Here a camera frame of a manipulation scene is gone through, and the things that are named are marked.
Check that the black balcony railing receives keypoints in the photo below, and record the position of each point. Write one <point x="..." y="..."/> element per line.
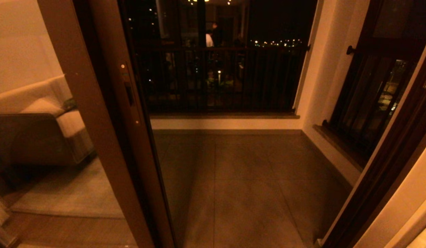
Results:
<point x="233" y="79"/>

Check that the brown framed sliding glass door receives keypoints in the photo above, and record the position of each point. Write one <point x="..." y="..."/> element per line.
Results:
<point x="144" y="155"/>

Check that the brown framed fixed glass panel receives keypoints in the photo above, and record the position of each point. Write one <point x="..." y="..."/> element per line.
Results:
<point x="104" y="137"/>

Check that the dark brown door frame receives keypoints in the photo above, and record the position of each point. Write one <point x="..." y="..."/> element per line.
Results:
<point x="388" y="179"/>

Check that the stone window sill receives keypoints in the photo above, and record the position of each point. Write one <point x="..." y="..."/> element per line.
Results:
<point x="336" y="144"/>

